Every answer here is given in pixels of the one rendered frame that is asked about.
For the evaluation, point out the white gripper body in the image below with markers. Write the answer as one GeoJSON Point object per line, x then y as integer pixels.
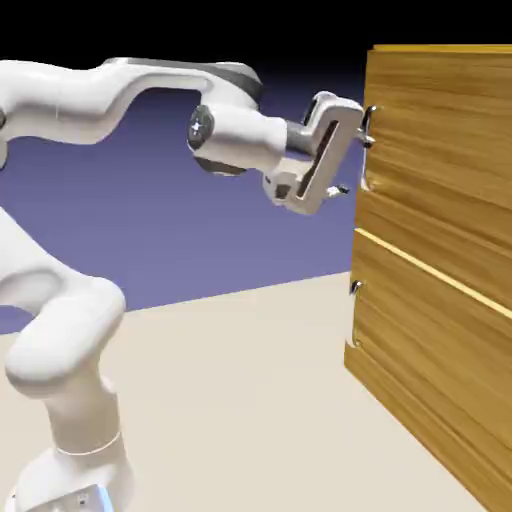
{"type": "Point", "coordinates": [344, 120]}

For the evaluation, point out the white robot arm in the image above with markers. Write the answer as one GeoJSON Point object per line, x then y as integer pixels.
{"type": "Point", "coordinates": [80, 100]}

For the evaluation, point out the wood cabinet door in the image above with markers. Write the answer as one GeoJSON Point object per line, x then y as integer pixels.
{"type": "Point", "coordinates": [432, 360]}
{"type": "Point", "coordinates": [440, 160]}

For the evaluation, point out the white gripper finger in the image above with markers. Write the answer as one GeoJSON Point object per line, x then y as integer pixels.
{"type": "Point", "coordinates": [368, 140]}
{"type": "Point", "coordinates": [336, 190]}

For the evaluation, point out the light wood cabinet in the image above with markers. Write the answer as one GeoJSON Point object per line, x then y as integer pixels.
{"type": "Point", "coordinates": [440, 280]}

